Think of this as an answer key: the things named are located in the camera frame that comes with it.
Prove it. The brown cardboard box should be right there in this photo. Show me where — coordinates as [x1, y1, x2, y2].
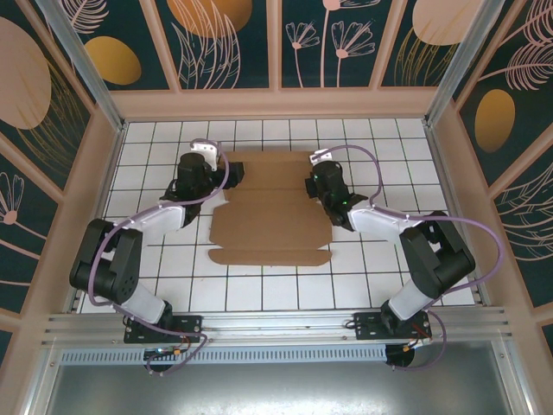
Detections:
[208, 150, 333, 269]

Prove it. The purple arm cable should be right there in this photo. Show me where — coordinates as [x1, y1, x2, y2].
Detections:
[321, 144, 505, 373]
[88, 137, 232, 377]

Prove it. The aluminium extrusion mounting rail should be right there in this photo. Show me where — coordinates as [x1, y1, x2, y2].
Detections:
[41, 307, 518, 347]

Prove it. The aluminium table side rail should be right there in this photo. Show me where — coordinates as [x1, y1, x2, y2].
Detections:
[64, 124, 129, 313]
[423, 124, 492, 308]

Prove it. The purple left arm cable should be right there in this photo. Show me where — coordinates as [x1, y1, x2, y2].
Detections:
[88, 137, 232, 377]

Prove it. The yellow power connector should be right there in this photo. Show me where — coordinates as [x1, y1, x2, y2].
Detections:
[404, 336, 434, 352]

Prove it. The grey slotted cable duct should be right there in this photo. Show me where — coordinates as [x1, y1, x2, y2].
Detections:
[55, 344, 389, 365]

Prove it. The aluminium frame post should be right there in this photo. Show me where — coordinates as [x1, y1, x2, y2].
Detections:
[35, 0, 130, 133]
[422, 0, 510, 127]

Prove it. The small green circuit board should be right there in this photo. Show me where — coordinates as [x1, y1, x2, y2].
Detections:
[143, 345, 183, 361]

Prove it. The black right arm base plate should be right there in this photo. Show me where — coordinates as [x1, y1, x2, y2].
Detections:
[353, 311, 432, 342]

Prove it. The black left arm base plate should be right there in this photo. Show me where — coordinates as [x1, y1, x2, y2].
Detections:
[124, 314, 204, 345]

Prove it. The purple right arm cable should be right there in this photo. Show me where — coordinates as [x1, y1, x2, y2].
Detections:
[321, 144, 505, 373]

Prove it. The grey metal sheet panel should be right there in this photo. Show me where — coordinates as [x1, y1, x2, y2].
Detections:
[23, 339, 535, 415]

